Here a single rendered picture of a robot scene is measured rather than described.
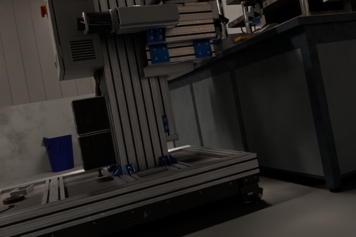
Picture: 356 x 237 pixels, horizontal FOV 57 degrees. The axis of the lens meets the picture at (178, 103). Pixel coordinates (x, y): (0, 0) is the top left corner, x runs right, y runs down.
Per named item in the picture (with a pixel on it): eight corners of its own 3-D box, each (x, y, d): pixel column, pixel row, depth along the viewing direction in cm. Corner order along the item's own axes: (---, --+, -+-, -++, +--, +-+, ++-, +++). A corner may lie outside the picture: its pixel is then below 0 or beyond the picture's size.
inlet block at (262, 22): (248, 25, 193) (246, 16, 193) (243, 27, 198) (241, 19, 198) (266, 23, 198) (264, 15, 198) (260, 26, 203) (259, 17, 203)
